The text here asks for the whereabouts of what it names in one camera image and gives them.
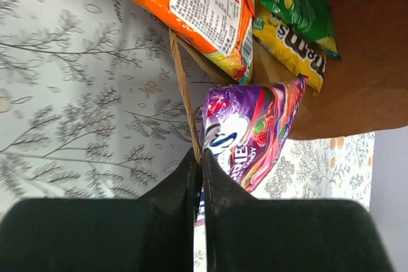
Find yellow snack packet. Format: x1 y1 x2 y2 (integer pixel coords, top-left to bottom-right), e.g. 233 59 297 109
252 4 327 93

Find red brown paper bag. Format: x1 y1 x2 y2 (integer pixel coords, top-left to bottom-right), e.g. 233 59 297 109
168 0 408 164

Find purple Fox's candy bag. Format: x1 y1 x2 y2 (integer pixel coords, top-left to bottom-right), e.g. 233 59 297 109
194 74 309 228

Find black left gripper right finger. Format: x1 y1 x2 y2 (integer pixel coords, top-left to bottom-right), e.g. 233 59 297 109
202 150 393 271

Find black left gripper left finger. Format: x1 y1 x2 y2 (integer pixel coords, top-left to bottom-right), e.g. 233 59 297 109
1 151 201 271

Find teal green snack packet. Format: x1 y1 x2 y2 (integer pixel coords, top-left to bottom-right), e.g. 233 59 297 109
258 0 341 60

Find orange Fox's candy bag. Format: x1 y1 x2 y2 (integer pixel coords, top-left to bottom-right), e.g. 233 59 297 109
132 0 254 84

